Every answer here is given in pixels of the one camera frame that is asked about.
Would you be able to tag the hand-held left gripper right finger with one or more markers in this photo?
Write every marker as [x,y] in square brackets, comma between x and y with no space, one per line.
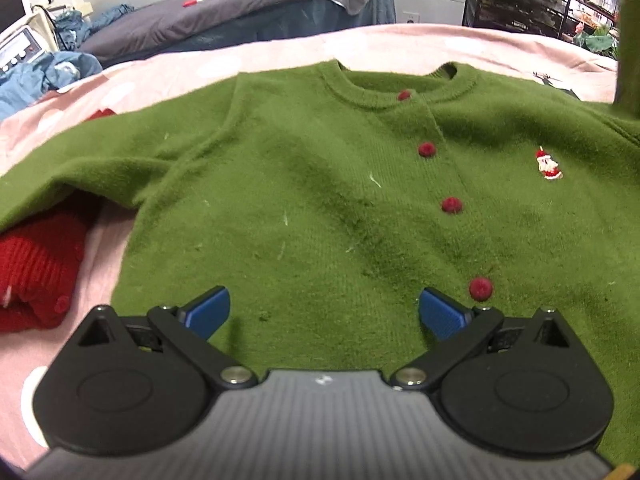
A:
[440,312]

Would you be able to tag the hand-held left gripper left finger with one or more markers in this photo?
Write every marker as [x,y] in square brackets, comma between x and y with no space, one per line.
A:
[210,310]

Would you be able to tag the green knit cardigan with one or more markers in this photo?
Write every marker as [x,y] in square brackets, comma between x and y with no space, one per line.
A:
[300,185]

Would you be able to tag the red knit sweater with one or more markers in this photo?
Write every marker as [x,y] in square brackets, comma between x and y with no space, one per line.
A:
[35,265]

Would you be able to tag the pink polka dot blanket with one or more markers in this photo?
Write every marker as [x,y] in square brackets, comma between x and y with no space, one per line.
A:
[200,60]

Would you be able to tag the grey massage bed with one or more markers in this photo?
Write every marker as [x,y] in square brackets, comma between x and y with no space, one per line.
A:
[175,25]

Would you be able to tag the large blue bedsheet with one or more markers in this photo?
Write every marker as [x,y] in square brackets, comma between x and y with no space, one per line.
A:
[30,80]

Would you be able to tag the small red white item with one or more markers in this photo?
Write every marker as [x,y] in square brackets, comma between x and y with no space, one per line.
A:
[194,1]

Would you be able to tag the small blue cloth pile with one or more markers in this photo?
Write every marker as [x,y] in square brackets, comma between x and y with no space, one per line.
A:
[100,20]

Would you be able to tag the green plant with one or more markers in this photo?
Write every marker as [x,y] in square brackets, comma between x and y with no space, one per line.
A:
[597,40]

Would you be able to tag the black storage rack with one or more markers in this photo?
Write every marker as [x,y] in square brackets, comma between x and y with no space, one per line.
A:
[520,0]

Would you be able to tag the white machine with monitor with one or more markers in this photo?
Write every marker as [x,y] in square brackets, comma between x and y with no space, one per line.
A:
[20,45]

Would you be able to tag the white wall socket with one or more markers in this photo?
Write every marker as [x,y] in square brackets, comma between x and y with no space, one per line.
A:
[411,17]

